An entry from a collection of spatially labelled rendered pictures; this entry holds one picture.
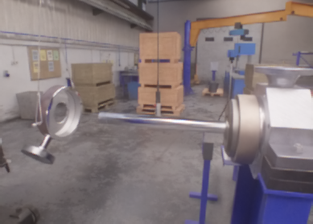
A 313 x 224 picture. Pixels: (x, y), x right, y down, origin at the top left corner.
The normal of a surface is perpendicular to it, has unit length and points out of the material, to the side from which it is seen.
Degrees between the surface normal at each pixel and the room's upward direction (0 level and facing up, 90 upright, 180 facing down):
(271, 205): 90
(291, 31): 90
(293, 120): 45
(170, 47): 90
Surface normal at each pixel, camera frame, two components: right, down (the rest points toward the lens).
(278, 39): -0.27, 0.22
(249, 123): -0.22, -0.22
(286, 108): -0.18, -0.53
